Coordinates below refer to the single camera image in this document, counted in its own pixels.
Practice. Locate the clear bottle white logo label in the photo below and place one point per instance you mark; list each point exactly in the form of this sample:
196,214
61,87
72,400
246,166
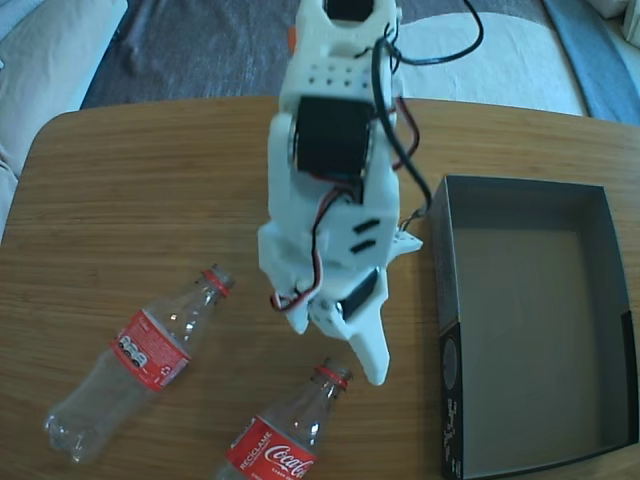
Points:
280,450

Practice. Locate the clear bottle small print label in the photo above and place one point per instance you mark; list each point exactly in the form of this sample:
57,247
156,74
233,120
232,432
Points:
150,350

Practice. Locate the grey cardboard box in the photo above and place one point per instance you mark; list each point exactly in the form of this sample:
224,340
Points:
525,325

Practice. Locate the white cloth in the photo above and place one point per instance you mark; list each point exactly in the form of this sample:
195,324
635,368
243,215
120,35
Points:
500,80

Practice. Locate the orange and black clamp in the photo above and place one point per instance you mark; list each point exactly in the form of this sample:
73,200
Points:
292,40

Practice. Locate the grey rug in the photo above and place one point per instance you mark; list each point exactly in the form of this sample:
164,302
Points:
210,50

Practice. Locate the blue grey cloth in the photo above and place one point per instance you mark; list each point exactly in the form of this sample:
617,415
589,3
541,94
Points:
595,65

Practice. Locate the beige sofa cushion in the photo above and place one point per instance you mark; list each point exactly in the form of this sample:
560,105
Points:
45,60

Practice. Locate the white upholstered furniture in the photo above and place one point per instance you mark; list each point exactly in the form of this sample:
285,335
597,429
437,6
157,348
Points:
632,25

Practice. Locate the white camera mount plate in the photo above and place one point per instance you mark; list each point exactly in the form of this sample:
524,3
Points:
407,244

